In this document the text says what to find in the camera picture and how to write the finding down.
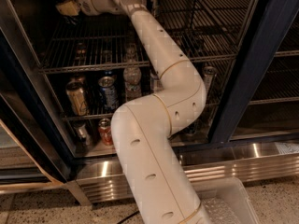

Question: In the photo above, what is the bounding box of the white plastic bin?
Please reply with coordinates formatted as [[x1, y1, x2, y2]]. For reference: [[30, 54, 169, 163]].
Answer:
[[192, 177, 260, 224]]

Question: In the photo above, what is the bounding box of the silver slim can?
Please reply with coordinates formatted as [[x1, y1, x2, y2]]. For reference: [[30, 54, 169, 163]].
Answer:
[[203, 65, 218, 91]]

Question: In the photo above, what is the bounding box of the silver can bottom left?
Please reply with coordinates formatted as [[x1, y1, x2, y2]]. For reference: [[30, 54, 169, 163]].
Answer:
[[73, 120, 92, 146]]

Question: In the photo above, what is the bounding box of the top wire shelf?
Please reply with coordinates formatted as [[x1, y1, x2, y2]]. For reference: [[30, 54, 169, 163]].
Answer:
[[40, 0, 250, 74]]

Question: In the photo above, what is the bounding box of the red soda can bottom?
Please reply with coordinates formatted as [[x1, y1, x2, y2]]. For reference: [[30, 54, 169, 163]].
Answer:
[[98, 119, 113, 146]]

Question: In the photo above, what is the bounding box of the stainless fridge base grille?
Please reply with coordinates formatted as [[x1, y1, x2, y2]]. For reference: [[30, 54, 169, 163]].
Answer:
[[73, 140, 299, 205]]

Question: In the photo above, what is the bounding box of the clear water bottle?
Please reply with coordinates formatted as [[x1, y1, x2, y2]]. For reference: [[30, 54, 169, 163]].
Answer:
[[123, 43, 142, 101]]

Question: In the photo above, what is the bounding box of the open fridge glass door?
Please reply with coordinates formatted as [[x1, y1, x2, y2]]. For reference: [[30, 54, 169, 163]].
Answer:
[[0, 35, 69, 194]]

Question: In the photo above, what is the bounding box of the black cable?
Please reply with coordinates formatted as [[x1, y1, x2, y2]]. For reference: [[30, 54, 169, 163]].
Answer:
[[116, 210, 140, 224]]

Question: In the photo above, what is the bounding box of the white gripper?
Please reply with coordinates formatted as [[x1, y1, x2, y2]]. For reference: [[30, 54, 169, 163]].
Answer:
[[55, 0, 121, 16]]

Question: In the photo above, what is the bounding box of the dark blue fridge frame post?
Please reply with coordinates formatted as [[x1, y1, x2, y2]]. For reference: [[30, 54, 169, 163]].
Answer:
[[208, 0, 299, 144]]

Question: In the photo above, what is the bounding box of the blue soda can middle shelf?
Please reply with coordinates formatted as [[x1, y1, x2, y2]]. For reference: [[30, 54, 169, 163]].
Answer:
[[98, 77, 119, 112]]

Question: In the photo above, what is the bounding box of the gold soda can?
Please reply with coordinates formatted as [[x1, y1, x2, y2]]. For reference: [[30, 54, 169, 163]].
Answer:
[[65, 81, 89, 116]]

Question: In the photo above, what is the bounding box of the wire shelf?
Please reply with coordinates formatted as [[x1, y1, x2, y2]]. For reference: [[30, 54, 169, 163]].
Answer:
[[64, 60, 232, 120], [40, 0, 250, 74]]

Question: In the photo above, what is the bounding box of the middle wire shelf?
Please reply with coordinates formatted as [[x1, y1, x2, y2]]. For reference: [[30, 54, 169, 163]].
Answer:
[[64, 60, 232, 120]]

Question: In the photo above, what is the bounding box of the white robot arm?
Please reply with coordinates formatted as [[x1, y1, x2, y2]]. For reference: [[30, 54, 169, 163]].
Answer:
[[58, 0, 211, 224]]

